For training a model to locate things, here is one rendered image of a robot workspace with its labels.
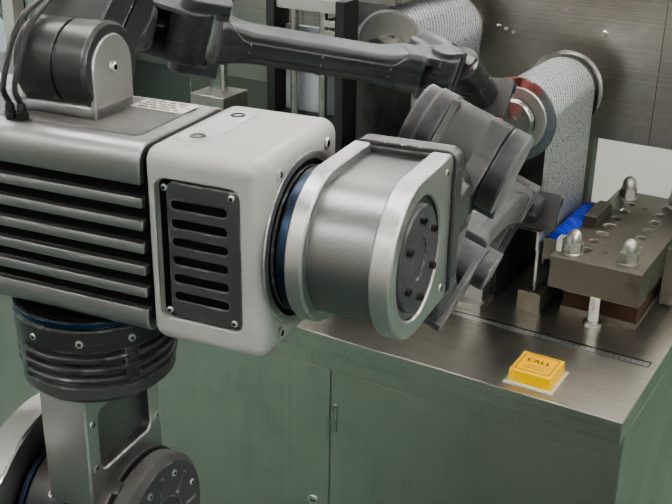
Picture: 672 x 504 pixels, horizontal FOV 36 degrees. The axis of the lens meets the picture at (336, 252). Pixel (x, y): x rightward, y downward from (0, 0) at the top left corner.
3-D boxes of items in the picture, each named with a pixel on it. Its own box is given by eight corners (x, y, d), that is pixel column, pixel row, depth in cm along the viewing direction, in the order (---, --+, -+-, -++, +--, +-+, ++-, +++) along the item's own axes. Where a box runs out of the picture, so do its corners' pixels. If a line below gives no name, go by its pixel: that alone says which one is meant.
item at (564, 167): (535, 250, 187) (545, 152, 179) (578, 210, 205) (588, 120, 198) (537, 251, 187) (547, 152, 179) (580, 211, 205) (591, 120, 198)
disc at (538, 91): (469, 147, 186) (482, 67, 180) (470, 147, 187) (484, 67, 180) (546, 170, 180) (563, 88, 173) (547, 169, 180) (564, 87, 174)
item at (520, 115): (518, 151, 179) (482, 127, 181) (522, 148, 181) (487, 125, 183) (538, 115, 175) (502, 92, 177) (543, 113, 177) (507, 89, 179)
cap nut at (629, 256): (614, 264, 178) (617, 240, 176) (620, 257, 181) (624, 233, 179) (635, 269, 176) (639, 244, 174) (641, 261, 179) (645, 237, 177)
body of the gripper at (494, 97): (506, 121, 168) (493, 100, 162) (449, 112, 173) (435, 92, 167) (518, 85, 169) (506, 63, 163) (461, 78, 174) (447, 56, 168)
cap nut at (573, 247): (559, 254, 182) (562, 230, 180) (566, 247, 184) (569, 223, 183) (579, 258, 180) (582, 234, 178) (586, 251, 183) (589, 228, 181)
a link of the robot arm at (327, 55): (170, 76, 143) (185, 0, 138) (164, 59, 148) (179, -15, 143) (448, 116, 159) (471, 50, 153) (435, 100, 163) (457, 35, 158)
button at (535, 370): (507, 380, 167) (508, 367, 166) (523, 362, 172) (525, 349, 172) (549, 393, 164) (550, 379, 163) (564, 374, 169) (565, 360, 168)
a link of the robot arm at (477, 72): (461, 82, 158) (483, 53, 158) (428, 63, 162) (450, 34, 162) (474, 103, 164) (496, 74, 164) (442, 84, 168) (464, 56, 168)
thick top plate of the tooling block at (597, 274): (547, 286, 184) (550, 254, 181) (615, 216, 215) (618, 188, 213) (637, 308, 176) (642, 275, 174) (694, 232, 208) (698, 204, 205)
